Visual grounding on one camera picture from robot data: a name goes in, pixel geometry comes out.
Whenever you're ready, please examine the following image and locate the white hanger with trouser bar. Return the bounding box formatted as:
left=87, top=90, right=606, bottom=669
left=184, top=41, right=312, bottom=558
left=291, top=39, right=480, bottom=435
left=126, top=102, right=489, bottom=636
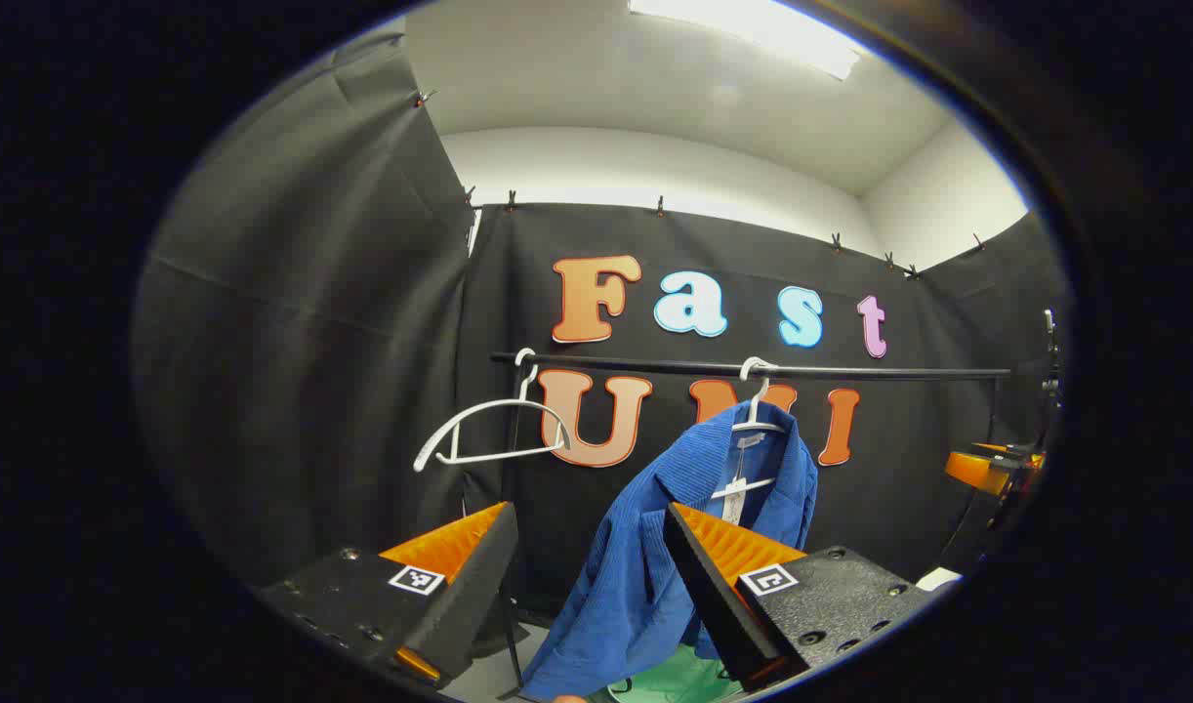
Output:
left=413, top=348, right=573, bottom=474
left=711, top=357, right=793, bottom=501

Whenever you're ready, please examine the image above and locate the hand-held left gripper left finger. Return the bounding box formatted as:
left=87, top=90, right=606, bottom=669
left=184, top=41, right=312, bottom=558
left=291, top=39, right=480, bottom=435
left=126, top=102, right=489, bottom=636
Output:
left=260, top=501, right=519, bottom=689

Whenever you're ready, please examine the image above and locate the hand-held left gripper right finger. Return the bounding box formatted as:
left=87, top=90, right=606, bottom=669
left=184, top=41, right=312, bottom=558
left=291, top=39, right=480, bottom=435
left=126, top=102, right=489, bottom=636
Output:
left=663, top=502, right=934, bottom=692

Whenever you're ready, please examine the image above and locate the black backdrop cloth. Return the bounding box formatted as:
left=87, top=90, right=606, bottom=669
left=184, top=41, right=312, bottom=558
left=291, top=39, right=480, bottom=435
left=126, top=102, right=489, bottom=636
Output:
left=133, top=29, right=1066, bottom=645

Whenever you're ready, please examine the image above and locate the black clothes rail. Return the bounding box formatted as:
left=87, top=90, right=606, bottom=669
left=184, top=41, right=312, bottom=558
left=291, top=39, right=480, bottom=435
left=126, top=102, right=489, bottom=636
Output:
left=489, top=350, right=1013, bottom=700

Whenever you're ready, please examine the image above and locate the row of small backdrop clips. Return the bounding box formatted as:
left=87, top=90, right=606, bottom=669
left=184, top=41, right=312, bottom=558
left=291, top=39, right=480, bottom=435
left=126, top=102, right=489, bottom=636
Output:
left=413, top=90, right=988, bottom=281

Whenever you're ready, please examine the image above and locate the green laundry hamper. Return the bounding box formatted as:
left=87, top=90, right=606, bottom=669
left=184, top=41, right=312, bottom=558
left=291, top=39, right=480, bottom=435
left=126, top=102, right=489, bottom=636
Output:
left=606, top=644, right=744, bottom=703

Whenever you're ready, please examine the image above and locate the blue corduroy jacket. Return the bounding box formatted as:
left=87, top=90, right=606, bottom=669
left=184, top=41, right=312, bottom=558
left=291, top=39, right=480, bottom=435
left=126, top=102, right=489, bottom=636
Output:
left=520, top=400, right=819, bottom=702

